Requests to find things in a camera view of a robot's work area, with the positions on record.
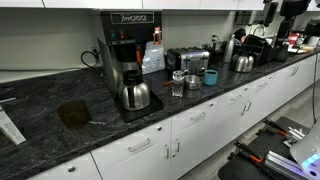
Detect hanging black cable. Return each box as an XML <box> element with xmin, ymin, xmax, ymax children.
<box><xmin>311</xmin><ymin>54</ymin><xmax>318</xmax><ymax>125</ymax></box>

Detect black and steel coffee maker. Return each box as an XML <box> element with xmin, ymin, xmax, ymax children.
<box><xmin>96</xmin><ymin>9</ymin><xmax>165</xmax><ymax>124</ymax></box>

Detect wall paper towel dispenser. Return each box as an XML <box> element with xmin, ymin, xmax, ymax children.
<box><xmin>234</xmin><ymin>9</ymin><xmax>260</xmax><ymax>26</ymax></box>

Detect glass dispenser with steel lid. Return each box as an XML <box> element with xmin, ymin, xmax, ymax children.
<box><xmin>171</xmin><ymin>69</ymin><xmax>185</xmax><ymax>98</ymax></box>

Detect black wall dispenser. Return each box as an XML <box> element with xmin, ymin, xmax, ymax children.
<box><xmin>263</xmin><ymin>1</ymin><xmax>280</xmax><ymax>28</ymax></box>

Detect red bag clip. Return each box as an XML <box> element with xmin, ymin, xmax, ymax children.
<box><xmin>152</xmin><ymin>26</ymin><xmax>163</xmax><ymax>46</ymax></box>

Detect black power cord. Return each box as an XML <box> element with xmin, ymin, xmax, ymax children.
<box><xmin>80</xmin><ymin>48</ymin><xmax>102</xmax><ymax>70</ymax></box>

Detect white cabinets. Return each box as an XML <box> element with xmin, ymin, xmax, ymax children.
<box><xmin>28</xmin><ymin>53</ymin><xmax>320</xmax><ymax>180</ymax></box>
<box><xmin>0</xmin><ymin>0</ymin><xmax>320</xmax><ymax>12</ymax></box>

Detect chrome and black toaster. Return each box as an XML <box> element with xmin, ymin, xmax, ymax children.
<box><xmin>166</xmin><ymin>47</ymin><xmax>211</xmax><ymax>76</ymax></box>

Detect red cup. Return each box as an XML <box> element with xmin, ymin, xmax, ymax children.
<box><xmin>287</xmin><ymin>32</ymin><xmax>300</xmax><ymax>47</ymax></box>

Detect white paper booklet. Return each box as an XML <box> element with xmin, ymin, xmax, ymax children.
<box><xmin>0</xmin><ymin>105</ymin><xmax>27</xmax><ymax>146</ymax></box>

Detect white papers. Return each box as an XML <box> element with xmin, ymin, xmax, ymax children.
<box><xmin>288</xmin><ymin>44</ymin><xmax>316</xmax><ymax>55</ymax></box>

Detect small steel bowl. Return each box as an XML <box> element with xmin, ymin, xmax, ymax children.
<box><xmin>184</xmin><ymin>74</ymin><xmax>203</xmax><ymax>90</ymax></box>

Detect steel water bottle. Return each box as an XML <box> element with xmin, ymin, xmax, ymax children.
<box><xmin>223</xmin><ymin>33</ymin><xmax>236</xmax><ymax>64</ymax></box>

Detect steel carafe with black lid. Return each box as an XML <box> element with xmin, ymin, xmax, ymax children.
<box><xmin>118</xmin><ymin>69</ymin><xmax>152</xmax><ymax>112</ymax></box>

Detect white upper cabinets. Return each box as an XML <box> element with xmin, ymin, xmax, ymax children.
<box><xmin>0</xmin><ymin>0</ymin><xmax>320</xmax><ymax>12</ymax></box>

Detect black dish rack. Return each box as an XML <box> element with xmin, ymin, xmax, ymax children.
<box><xmin>245</xmin><ymin>34</ymin><xmax>282</xmax><ymax>66</ymax></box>

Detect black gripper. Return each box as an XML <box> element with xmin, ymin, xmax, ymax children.
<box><xmin>274</xmin><ymin>0</ymin><xmax>312</xmax><ymax>47</ymax></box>

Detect chrome sink faucet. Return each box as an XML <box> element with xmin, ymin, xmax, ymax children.
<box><xmin>252</xmin><ymin>24</ymin><xmax>267</xmax><ymax>38</ymax></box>

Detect black utensil holder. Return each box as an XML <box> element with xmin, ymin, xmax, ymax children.
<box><xmin>275</xmin><ymin>42</ymin><xmax>290</xmax><ymax>63</ymax></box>

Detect black and orange clamp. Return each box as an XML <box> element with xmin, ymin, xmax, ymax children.
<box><xmin>262</xmin><ymin>118</ymin><xmax>288</xmax><ymax>138</ymax></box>
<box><xmin>233</xmin><ymin>139</ymin><xmax>264</xmax><ymax>165</ymax></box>

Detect large steel carafe black collar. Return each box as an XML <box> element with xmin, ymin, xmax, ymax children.
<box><xmin>229</xmin><ymin>49</ymin><xmax>255</xmax><ymax>74</ymax></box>

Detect aluminium extrusion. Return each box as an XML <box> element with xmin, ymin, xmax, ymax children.
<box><xmin>264</xmin><ymin>150</ymin><xmax>304</xmax><ymax>180</ymax></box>
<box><xmin>284</xmin><ymin>126</ymin><xmax>306</xmax><ymax>148</ymax></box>

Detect thin white strip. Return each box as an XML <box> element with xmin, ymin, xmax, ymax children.
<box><xmin>0</xmin><ymin>96</ymin><xmax>17</xmax><ymax>104</ymax></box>

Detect black coffee grinder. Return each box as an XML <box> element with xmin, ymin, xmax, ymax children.
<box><xmin>202</xmin><ymin>34</ymin><xmax>225</xmax><ymax>64</ymax></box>

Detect black countertop appliance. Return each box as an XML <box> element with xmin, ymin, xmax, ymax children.
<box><xmin>304</xmin><ymin>18</ymin><xmax>320</xmax><ymax>38</ymax></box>

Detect blue ceramic cup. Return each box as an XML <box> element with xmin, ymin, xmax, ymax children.
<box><xmin>203</xmin><ymin>69</ymin><xmax>219</xmax><ymax>87</ymax></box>

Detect white lower cabinets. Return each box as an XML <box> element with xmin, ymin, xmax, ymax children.
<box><xmin>28</xmin><ymin>53</ymin><xmax>320</xmax><ymax>180</ymax></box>

